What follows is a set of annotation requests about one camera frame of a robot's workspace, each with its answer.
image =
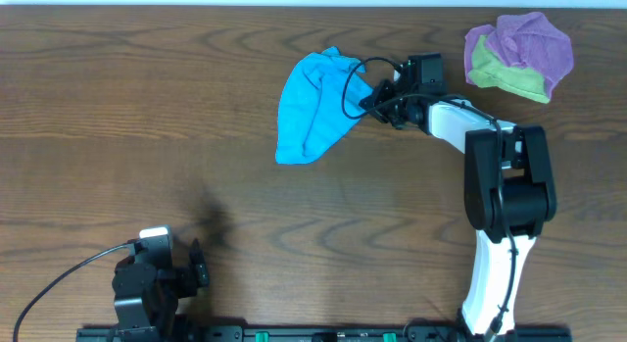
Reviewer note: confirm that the green microfiber cloth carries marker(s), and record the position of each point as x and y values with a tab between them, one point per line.
488	71

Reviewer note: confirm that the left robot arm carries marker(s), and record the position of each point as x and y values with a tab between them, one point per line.
148	288

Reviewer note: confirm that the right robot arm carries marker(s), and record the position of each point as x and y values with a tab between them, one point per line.
508	193

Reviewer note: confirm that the purple microfiber cloth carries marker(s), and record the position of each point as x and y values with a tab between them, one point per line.
525	41

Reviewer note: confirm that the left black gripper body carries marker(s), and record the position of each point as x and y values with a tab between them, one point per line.
197	271

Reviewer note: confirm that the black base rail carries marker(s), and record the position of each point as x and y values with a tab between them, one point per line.
274	333

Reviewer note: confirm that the blue microfiber cloth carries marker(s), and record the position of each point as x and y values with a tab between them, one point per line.
319	104

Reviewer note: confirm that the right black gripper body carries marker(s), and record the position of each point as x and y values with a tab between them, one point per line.
397	108

